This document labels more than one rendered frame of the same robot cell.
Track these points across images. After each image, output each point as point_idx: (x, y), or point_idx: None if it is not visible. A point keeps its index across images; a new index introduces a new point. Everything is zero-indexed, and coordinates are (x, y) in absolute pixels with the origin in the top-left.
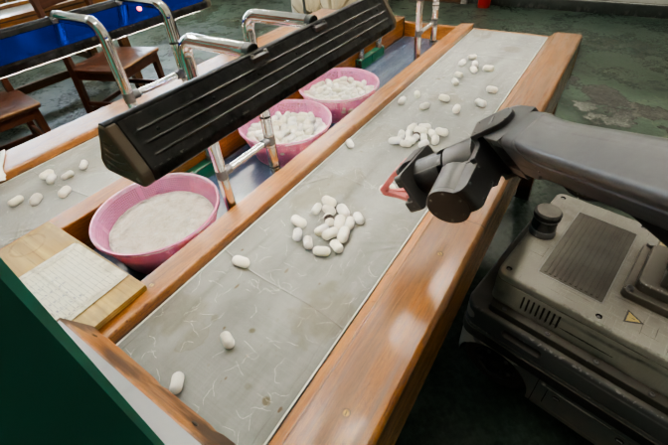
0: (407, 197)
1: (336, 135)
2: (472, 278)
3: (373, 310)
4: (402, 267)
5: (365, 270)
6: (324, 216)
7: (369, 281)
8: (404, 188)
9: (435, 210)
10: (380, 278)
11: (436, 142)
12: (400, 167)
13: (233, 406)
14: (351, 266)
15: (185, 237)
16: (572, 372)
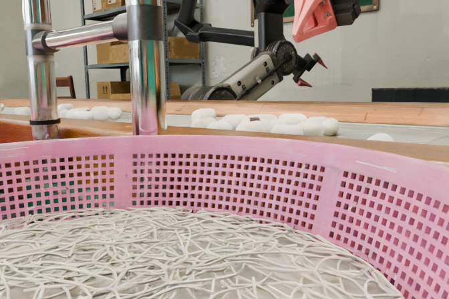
0: (329, 21)
1: (17, 115)
2: None
3: (439, 106)
4: (362, 105)
5: (357, 127)
6: (248, 121)
7: (376, 126)
8: None
9: None
10: (369, 123)
11: (121, 111)
12: None
13: None
14: (352, 129)
15: (329, 144)
16: None
